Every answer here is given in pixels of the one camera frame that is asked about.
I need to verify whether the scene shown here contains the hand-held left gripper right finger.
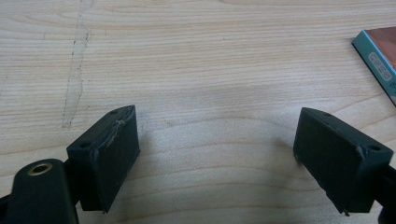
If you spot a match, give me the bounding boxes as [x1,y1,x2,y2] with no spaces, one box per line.
[292,106,394,217]

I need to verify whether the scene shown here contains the colourful picture book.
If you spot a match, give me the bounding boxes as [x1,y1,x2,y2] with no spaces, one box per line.
[351,26,396,107]

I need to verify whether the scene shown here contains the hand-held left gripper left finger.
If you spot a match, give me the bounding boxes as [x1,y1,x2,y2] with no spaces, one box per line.
[65,105,141,215]

